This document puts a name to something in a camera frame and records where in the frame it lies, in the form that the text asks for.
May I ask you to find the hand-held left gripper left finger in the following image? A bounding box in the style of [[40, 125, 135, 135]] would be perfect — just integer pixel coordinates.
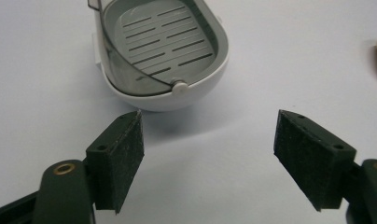
[[85, 109, 146, 215]]

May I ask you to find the white soap box with grey tray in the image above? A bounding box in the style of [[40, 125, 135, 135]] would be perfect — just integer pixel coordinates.
[[87, 0, 230, 113]]

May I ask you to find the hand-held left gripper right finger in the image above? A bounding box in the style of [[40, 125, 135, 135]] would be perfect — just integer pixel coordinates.
[[272, 108, 358, 213]]

